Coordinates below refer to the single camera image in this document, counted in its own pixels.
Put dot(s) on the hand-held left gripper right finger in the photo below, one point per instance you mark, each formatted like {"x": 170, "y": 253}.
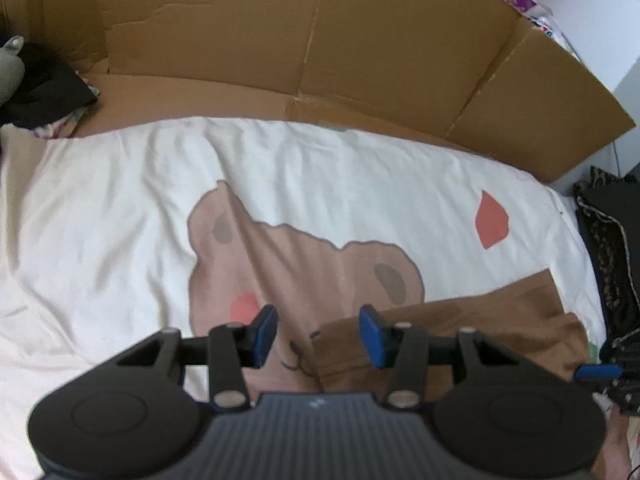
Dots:
{"x": 372, "y": 335}

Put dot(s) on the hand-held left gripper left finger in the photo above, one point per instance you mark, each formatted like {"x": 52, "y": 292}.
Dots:
{"x": 265, "y": 332}

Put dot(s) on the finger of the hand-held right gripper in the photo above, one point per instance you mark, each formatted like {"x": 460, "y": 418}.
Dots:
{"x": 597, "y": 371}

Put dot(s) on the folded cardboard sheet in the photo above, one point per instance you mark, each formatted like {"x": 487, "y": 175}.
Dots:
{"x": 350, "y": 35}

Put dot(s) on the brown t-shirt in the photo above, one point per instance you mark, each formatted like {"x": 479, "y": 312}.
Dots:
{"x": 500, "y": 320}

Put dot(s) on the cream bear-print blanket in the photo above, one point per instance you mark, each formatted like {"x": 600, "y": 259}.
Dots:
{"x": 125, "y": 200}

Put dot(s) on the grey neck pillow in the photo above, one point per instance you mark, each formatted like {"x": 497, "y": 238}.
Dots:
{"x": 9, "y": 70}

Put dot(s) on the black crumpled garment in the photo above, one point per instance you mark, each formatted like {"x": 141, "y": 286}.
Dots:
{"x": 45, "y": 90}

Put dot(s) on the black folded garment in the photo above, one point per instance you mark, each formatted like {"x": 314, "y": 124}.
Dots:
{"x": 612, "y": 205}

